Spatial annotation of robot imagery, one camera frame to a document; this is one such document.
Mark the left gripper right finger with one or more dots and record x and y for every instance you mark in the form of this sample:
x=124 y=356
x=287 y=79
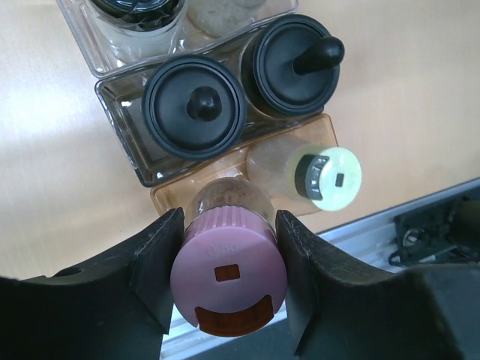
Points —
x=339 y=307

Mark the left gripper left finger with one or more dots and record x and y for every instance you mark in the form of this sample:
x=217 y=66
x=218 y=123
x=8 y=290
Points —
x=115 y=305

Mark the pink-lid spice bottle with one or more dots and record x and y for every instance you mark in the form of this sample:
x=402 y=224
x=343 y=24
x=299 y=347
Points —
x=229 y=278

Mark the green-lid spice bottle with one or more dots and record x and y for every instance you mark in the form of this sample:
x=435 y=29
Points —
x=328 y=178

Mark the black-lid jar brown spice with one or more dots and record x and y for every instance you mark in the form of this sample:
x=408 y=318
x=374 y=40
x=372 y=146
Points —
x=194 y=107

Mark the black-lid jar white beads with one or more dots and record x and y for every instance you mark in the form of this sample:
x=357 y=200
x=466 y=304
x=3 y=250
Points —
x=292 y=67

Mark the glossy black-lid jar white powder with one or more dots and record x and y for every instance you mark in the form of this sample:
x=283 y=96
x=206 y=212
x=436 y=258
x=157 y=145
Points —
x=138 y=30

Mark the taped black-lid jar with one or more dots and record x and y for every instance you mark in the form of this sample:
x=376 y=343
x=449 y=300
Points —
x=220 y=17

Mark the amber plastic tray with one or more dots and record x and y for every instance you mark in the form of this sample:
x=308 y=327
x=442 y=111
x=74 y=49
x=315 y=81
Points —
x=180 y=191

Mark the smoky grey plastic tray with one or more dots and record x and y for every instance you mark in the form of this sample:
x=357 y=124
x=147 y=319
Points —
x=121 y=98

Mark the clear plastic tray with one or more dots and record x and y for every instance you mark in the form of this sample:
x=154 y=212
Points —
x=101 y=59

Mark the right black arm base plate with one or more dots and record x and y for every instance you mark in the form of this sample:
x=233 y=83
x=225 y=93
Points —
x=440 y=233

